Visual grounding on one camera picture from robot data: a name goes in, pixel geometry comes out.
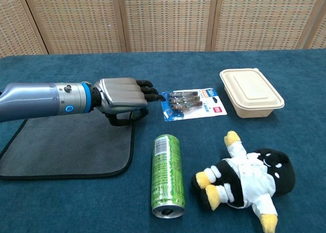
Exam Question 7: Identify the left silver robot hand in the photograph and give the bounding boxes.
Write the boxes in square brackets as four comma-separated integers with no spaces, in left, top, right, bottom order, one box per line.
[90,77,166,127]

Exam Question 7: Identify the grey and green cloth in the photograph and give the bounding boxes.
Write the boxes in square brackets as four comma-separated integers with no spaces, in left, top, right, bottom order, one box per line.
[0,109,135,180]

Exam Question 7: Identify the blister pack of clips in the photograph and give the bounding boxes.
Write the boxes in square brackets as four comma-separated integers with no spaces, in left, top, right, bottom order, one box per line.
[159,87,228,122]

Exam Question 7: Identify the woven folding screen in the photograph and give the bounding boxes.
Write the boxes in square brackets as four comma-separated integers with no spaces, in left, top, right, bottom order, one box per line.
[0,0,326,58]

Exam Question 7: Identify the green drink can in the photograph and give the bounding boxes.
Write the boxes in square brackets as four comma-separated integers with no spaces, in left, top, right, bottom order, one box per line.
[151,134,186,219]

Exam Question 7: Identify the blue table cloth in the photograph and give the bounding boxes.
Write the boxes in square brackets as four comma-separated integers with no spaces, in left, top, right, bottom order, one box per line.
[0,48,326,233]

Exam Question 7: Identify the beige lidded food container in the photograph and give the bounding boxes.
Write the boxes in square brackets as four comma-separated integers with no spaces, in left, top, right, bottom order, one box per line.
[219,68,285,119]

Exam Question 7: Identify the penguin plush toy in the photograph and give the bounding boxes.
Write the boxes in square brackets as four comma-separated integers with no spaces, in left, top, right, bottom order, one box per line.
[191,130,297,233]

